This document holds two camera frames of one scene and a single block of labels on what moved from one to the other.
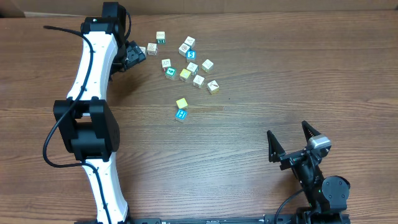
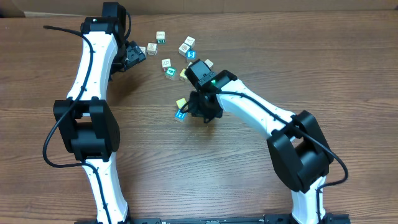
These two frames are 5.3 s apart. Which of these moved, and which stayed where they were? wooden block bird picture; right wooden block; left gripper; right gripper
Moved: right gripper
Stayed: wooden block bird picture; left gripper; right wooden block
